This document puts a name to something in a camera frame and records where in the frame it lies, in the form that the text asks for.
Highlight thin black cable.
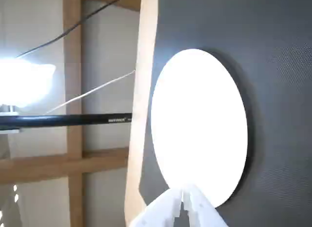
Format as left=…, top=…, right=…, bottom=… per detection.
left=16, top=0, right=127, bottom=59

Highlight white round dish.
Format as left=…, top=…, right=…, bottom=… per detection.
left=150, top=49, right=249, bottom=208

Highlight black Neewer stand pole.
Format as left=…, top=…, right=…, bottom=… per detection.
left=0, top=112, right=133, bottom=130

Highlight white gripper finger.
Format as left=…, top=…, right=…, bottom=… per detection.
left=181, top=184, right=229, bottom=227
left=130, top=187, right=184, bottom=227

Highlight thin white cable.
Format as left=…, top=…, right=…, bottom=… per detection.
left=44, top=69, right=137, bottom=115

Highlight wooden frame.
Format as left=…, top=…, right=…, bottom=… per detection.
left=0, top=0, right=142, bottom=227

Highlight bright white studio lamp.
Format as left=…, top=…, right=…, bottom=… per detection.
left=0, top=57, right=57, bottom=115

